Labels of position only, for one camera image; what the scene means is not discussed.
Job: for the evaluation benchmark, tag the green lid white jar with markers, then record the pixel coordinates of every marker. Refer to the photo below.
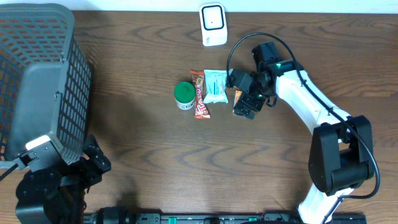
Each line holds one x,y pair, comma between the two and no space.
184,94

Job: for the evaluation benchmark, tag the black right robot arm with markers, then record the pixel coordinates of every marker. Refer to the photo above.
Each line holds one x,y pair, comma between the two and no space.
341,153

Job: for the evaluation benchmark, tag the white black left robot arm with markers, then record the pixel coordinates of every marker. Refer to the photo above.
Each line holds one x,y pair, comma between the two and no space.
53,191

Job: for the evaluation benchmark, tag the teal wet wipes packet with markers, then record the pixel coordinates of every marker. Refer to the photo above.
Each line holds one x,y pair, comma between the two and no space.
215,81

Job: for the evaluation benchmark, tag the grey plastic basket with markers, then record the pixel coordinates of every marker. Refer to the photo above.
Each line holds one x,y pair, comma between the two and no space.
45,82

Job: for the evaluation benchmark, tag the red chocolate bar wrapper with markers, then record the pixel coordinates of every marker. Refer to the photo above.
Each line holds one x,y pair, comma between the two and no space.
198,80

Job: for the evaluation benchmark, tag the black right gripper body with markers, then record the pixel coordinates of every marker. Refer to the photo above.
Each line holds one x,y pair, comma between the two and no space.
253,98

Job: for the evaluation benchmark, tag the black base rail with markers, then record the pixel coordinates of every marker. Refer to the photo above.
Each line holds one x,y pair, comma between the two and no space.
123,215

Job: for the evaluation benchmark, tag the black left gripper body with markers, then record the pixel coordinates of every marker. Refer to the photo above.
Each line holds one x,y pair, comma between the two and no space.
80,175

